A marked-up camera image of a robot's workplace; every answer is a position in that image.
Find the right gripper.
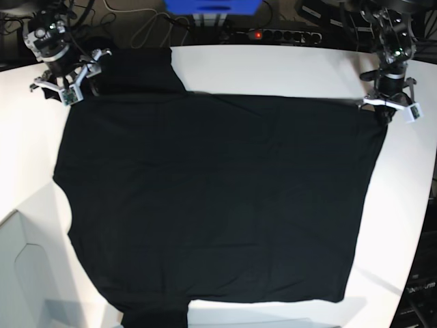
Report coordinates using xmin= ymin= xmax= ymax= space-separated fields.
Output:
xmin=29 ymin=49 xmax=113 ymax=101

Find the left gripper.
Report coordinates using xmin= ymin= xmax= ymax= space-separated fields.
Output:
xmin=356 ymin=77 xmax=417 ymax=126

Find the black T-shirt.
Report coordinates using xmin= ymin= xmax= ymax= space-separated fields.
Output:
xmin=53 ymin=49 xmax=387 ymax=327

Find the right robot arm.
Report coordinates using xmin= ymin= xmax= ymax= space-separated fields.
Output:
xmin=23 ymin=6 xmax=112 ymax=106

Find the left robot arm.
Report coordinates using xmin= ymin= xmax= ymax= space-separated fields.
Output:
xmin=339 ymin=1 xmax=421 ymax=126

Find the black power strip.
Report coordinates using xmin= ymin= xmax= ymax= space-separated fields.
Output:
xmin=233 ymin=29 xmax=323 ymax=46

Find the blue plastic bin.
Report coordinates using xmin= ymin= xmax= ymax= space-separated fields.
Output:
xmin=164 ymin=0 xmax=262 ymax=15

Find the grey tray at table edge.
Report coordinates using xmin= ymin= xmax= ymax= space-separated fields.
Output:
xmin=0 ymin=208 xmax=120 ymax=328

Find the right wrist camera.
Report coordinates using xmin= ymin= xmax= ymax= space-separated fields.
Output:
xmin=59 ymin=85 xmax=83 ymax=106

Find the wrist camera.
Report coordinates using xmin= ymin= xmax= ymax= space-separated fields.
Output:
xmin=59 ymin=85 xmax=83 ymax=106
xmin=403 ymin=102 xmax=423 ymax=123

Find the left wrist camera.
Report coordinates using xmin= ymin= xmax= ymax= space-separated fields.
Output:
xmin=403 ymin=102 xmax=423 ymax=123

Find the white cable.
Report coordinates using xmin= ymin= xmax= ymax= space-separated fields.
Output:
xmin=102 ymin=0 xmax=192 ymax=49

